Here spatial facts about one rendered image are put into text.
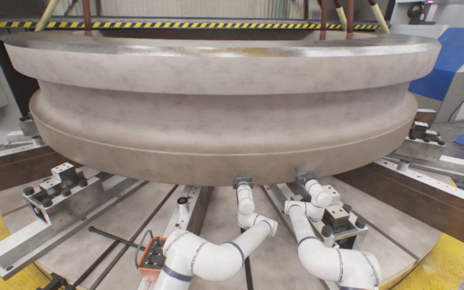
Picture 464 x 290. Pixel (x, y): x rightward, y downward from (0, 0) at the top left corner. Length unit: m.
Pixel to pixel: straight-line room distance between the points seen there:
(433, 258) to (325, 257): 2.06
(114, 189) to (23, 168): 1.11
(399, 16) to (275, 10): 2.05
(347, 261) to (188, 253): 0.58
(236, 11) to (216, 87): 3.29
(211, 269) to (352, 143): 1.41
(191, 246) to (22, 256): 1.70
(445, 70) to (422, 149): 3.25
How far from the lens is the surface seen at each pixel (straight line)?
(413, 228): 2.69
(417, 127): 3.57
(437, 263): 2.98
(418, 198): 2.70
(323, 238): 1.71
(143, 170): 1.79
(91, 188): 2.33
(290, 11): 4.99
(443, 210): 2.70
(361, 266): 1.06
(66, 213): 2.31
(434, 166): 3.76
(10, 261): 2.41
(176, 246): 0.94
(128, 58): 1.52
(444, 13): 5.99
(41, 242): 2.43
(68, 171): 2.31
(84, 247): 2.31
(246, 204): 1.32
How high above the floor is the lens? 1.90
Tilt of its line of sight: 28 degrees down
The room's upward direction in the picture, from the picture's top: 1 degrees clockwise
